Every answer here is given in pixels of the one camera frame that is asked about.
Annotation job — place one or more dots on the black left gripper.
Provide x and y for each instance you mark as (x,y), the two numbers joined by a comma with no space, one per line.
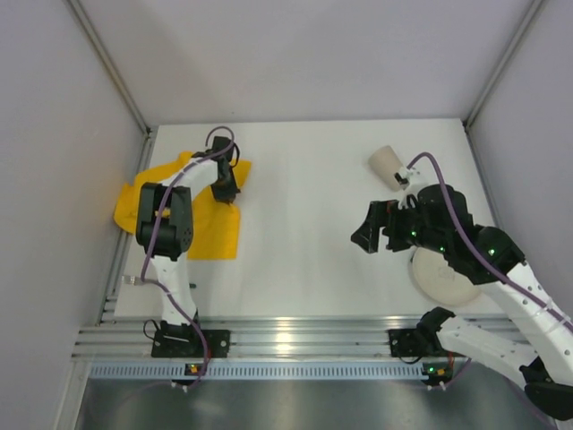
(226,192)

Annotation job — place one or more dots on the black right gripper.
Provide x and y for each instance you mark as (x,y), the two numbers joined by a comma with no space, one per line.
(389,227)

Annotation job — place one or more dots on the yellow cartoon print cloth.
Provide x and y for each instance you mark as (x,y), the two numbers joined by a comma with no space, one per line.
(216,225)

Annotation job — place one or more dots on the beige paper cup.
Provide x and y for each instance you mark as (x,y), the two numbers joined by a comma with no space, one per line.
(387,166)

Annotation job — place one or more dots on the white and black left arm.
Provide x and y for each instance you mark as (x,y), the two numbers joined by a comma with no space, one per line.
(164,225)

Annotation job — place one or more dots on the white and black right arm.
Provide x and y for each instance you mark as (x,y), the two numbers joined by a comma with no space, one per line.
(436,219)

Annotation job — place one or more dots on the cream round plate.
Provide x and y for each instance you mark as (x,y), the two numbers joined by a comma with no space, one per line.
(438,281)

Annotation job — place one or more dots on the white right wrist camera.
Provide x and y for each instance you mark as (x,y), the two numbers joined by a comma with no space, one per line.
(410,181)

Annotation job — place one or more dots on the left aluminium corner post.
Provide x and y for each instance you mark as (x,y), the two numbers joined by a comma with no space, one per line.
(89,30)

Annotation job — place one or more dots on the aluminium corner post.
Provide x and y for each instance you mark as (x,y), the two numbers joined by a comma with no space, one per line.
(89,30)
(510,49)

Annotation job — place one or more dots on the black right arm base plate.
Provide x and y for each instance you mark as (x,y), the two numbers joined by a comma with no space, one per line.
(411,346)

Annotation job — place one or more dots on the right aluminium corner post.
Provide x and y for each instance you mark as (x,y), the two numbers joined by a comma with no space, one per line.
(510,49)

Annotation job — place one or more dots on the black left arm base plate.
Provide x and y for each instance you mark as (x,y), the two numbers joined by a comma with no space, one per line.
(184,342)

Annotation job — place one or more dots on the perforated grey cable duct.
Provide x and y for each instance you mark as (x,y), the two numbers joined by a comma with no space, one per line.
(271,371)

